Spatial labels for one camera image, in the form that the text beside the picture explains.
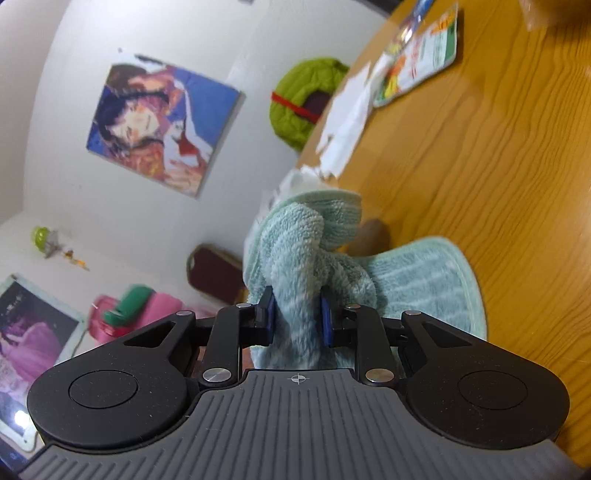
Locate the green puffer jacket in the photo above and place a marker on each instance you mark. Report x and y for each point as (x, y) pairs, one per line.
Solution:
(291, 115)

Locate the wall poster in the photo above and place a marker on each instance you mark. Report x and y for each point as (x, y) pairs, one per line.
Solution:
(161, 124)

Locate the pink water bottle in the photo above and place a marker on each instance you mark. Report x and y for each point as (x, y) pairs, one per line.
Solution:
(157, 304)

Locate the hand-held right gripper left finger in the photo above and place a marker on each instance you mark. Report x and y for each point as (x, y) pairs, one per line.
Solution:
(271, 318)

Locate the teal striped towel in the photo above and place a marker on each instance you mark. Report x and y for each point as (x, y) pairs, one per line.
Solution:
(295, 258)

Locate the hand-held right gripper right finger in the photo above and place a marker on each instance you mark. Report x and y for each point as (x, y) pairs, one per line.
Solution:
(326, 323)

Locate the blue snack packet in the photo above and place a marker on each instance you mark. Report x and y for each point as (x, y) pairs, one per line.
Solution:
(418, 11)

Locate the white tissue pack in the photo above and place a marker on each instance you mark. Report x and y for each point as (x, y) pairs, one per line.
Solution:
(348, 120)

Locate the green wall ornament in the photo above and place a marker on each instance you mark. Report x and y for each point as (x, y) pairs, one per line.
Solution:
(41, 236)

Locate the smartphone in cream case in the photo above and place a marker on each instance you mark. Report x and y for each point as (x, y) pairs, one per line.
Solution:
(32, 337)

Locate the green and white snack packet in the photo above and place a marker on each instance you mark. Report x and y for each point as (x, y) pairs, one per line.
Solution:
(425, 60)

